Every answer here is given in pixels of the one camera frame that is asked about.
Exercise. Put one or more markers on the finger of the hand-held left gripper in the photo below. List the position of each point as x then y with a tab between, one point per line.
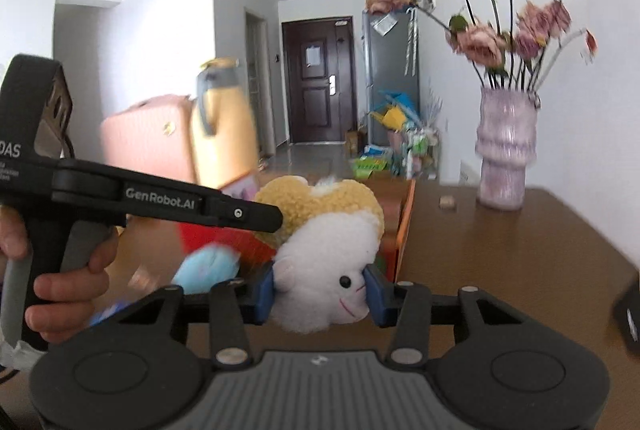
245	214

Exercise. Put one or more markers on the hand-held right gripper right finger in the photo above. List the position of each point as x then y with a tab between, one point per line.
378	297

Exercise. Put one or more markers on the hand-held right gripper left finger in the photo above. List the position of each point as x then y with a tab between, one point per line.
265	292

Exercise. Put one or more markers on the blue plush toy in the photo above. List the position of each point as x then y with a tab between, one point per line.
207	270

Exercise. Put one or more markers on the white sheep plush toy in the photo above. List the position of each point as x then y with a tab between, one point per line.
320	260

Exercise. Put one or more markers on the red cardboard box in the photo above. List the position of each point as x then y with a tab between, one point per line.
406	220

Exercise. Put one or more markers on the person's left hand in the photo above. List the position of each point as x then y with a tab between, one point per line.
65	305

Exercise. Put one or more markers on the pink ribbed suitcase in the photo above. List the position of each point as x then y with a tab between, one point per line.
145	140

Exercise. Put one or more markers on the yellow thermos jug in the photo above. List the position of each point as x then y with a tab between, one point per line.
225	135

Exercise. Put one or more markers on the small wooden block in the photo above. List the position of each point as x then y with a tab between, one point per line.
447	203

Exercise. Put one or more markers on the small cardboard box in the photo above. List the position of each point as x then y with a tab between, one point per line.
353	142

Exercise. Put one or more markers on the dark brown door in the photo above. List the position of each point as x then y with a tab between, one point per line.
317	105

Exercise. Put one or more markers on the pile of colourful toys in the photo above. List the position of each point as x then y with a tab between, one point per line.
395	140

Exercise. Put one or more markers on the white crumpled cloth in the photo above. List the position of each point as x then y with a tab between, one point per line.
22	355

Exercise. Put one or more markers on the lilac ribbed vase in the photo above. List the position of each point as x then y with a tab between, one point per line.
505	150

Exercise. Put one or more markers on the grey refrigerator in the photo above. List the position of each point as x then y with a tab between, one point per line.
392	70

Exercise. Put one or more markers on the black object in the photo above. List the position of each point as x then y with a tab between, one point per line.
629	315

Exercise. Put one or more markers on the dried pink roses bouquet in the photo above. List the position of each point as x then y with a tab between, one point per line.
480	42

